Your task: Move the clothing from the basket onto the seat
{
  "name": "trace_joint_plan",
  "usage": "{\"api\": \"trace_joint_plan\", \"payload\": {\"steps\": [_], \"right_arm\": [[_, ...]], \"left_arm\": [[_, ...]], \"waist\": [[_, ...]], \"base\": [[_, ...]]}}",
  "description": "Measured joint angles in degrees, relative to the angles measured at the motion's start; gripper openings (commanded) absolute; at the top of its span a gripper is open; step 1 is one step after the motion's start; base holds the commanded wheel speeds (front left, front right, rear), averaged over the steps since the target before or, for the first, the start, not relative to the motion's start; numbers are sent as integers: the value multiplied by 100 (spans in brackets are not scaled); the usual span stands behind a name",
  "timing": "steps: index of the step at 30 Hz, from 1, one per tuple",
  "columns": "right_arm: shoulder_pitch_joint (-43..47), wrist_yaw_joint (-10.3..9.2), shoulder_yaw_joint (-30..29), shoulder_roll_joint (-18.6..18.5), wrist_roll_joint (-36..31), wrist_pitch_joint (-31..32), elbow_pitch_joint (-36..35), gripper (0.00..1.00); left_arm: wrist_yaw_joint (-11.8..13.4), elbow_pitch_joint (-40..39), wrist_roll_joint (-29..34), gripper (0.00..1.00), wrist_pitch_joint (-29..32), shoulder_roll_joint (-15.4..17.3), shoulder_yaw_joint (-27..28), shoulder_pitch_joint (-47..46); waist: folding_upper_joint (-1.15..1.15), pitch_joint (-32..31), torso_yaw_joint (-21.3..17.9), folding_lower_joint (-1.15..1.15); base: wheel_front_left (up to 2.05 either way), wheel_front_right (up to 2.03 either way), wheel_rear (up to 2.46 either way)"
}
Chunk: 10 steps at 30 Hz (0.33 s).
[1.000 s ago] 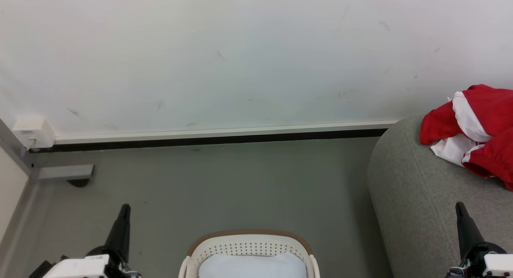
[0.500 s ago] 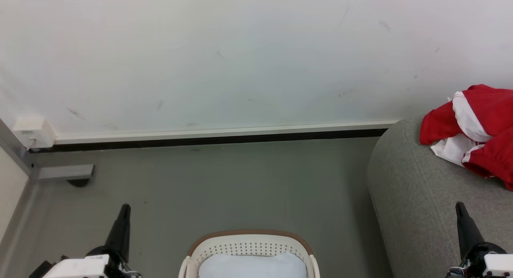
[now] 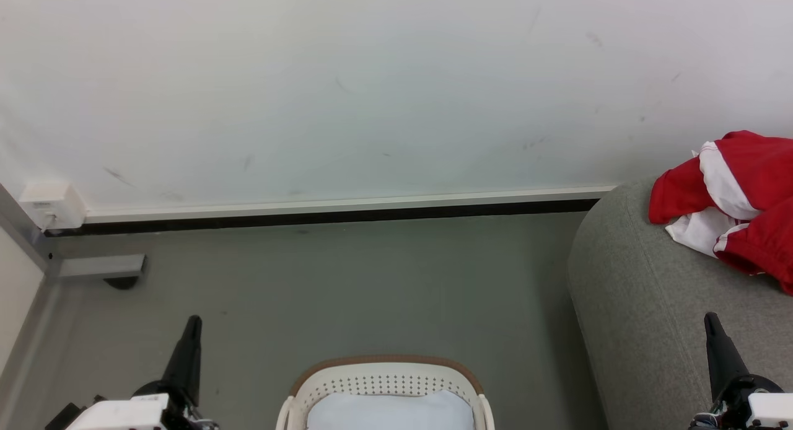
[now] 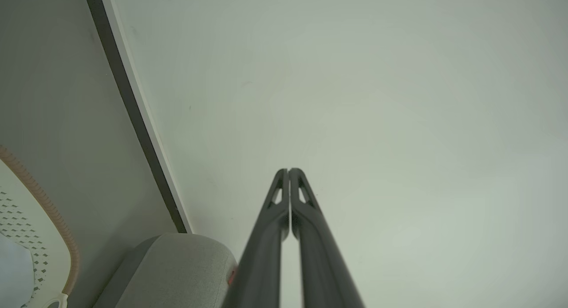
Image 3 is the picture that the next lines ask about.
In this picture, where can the white wall baseboard strip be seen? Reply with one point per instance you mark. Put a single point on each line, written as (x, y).
(347, 206)

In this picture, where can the grey metal foot bracket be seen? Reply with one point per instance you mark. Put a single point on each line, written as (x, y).
(99, 266)

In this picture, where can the grey fabric sofa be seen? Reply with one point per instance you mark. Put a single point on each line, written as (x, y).
(644, 318)

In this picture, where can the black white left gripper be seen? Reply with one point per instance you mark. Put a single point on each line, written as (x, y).
(133, 414)

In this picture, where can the white perforated laundry basket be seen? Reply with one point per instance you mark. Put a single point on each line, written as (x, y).
(384, 375)

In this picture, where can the pale blue clothing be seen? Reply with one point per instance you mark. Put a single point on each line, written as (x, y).
(390, 412)

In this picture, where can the red and white garment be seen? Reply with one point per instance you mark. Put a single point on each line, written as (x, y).
(753, 170)

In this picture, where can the grey metal frame post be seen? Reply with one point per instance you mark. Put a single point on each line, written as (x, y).
(25, 306)

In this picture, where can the white wall power box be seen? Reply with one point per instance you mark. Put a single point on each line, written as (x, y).
(52, 204)

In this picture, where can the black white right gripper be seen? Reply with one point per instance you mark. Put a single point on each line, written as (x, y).
(753, 405)

